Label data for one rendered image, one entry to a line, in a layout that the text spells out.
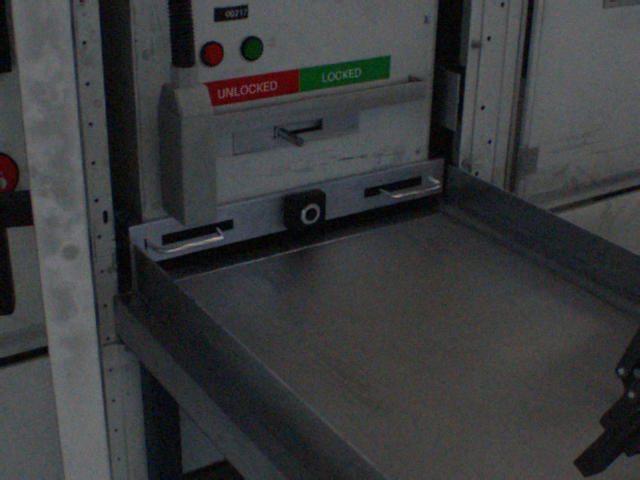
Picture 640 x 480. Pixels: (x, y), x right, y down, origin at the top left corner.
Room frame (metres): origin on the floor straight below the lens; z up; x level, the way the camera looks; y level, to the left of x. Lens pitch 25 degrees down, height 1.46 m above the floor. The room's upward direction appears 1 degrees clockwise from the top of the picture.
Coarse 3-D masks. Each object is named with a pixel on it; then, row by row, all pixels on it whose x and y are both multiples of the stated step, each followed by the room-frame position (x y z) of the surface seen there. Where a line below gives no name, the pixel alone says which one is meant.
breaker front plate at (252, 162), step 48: (144, 0) 1.21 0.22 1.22; (192, 0) 1.24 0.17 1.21; (240, 0) 1.28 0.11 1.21; (288, 0) 1.32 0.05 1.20; (336, 0) 1.36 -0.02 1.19; (384, 0) 1.41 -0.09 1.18; (432, 0) 1.46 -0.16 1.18; (144, 48) 1.20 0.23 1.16; (288, 48) 1.32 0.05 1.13; (336, 48) 1.36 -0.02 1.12; (384, 48) 1.41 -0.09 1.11; (432, 48) 1.46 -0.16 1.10; (144, 96) 1.20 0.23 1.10; (288, 96) 1.32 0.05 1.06; (144, 144) 1.20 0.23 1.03; (240, 144) 1.28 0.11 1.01; (288, 144) 1.32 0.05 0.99; (336, 144) 1.37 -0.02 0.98; (384, 144) 1.42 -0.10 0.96; (144, 192) 1.20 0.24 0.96; (240, 192) 1.28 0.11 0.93
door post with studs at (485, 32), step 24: (480, 0) 1.46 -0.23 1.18; (504, 0) 1.48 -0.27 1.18; (480, 24) 1.46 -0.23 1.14; (504, 24) 1.48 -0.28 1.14; (480, 48) 1.45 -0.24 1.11; (480, 72) 1.46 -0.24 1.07; (480, 96) 1.46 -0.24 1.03; (480, 120) 1.47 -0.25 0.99; (456, 144) 1.49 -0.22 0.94; (480, 144) 1.47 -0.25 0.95; (480, 168) 1.47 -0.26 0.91
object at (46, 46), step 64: (64, 0) 0.51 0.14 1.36; (64, 64) 0.51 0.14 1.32; (64, 128) 0.51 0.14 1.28; (0, 192) 0.54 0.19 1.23; (64, 192) 0.51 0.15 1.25; (0, 256) 0.53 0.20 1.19; (64, 256) 0.51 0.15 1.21; (64, 320) 0.51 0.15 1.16; (64, 384) 0.51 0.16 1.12; (64, 448) 0.51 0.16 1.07
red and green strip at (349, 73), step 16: (336, 64) 1.36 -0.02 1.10; (352, 64) 1.38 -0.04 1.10; (368, 64) 1.39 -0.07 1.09; (384, 64) 1.41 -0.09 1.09; (224, 80) 1.26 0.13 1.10; (240, 80) 1.28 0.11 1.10; (256, 80) 1.29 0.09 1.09; (272, 80) 1.31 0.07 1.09; (288, 80) 1.32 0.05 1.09; (304, 80) 1.33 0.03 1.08; (320, 80) 1.35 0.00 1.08; (336, 80) 1.36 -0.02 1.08; (352, 80) 1.38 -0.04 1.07; (368, 80) 1.40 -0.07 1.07; (224, 96) 1.26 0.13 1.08; (240, 96) 1.28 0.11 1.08; (256, 96) 1.29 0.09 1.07; (272, 96) 1.31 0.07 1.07
